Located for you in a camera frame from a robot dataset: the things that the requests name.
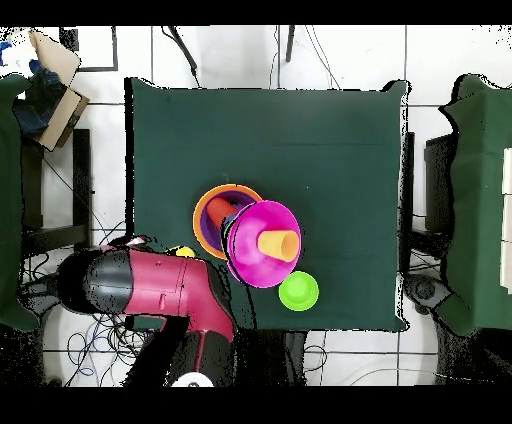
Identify red plastic cup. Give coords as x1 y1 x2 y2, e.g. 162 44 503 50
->
205 196 240 231

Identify pale yellow plastic cup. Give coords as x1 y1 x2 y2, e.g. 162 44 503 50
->
256 229 302 264

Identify purple plastic bowl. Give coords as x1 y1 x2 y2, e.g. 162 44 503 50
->
198 190 257 255

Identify pink plastic bowl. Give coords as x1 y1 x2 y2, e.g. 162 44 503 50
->
225 199 302 290

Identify orange-yellow plastic cup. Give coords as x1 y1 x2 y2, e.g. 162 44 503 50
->
165 245 197 260

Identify dark green tablecloth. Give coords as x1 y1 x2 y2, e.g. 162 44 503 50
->
124 76 411 332

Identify small green plastic bowl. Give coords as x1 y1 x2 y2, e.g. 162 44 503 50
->
278 270 320 312

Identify black tripod leg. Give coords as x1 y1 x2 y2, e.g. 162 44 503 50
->
284 25 298 64
161 25 202 89

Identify black chair base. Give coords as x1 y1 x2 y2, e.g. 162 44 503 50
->
403 273 453 315

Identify green cloth covered table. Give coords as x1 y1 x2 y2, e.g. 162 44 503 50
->
0 73 41 333
437 73 512 337

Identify dark blue cloth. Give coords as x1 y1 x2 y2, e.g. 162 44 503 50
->
11 59 67 139

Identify white blocks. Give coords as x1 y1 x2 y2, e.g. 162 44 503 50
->
499 146 512 295

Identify cardboard box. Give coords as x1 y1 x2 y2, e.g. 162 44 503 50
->
27 28 91 153

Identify black stool frame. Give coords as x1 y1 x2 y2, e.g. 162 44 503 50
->
19 127 94 257

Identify tangle of floor cables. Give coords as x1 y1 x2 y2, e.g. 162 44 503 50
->
19 219 157 387

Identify black metal frame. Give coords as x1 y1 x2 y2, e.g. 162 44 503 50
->
58 25 120 73

